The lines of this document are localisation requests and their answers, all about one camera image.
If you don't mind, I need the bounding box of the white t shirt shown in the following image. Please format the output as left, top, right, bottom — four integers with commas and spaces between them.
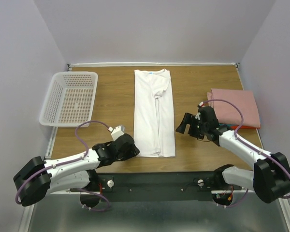
133, 69, 176, 158

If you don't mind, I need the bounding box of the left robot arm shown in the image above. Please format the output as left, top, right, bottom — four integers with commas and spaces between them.
13, 133, 140, 207

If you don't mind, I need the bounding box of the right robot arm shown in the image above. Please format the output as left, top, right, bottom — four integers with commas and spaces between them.
175, 106, 290, 203

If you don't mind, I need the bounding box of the teal folded t shirt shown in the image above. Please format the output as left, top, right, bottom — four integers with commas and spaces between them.
219, 123, 232, 127

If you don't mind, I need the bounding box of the pink folded t shirt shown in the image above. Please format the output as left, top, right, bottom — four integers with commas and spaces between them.
207, 88, 261, 128

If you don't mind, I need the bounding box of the red folded t shirt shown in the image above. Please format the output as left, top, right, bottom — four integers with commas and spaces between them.
228, 124, 258, 130

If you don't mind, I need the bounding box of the white plastic basket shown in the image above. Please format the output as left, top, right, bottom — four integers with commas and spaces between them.
39, 72, 98, 128

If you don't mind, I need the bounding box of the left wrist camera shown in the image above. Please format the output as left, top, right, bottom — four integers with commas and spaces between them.
108, 125, 125, 141

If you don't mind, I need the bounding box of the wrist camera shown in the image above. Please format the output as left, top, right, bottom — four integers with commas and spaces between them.
196, 101, 204, 120
108, 125, 125, 141

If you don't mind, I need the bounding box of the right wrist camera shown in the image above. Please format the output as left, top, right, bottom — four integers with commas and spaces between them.
196, 101, 204, 120

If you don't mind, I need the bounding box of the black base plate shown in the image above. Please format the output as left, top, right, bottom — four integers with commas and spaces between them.
84, 171, 241, 203

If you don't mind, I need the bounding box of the aluminium frame rail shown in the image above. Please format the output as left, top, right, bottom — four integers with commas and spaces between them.
19, 189, 290, 232

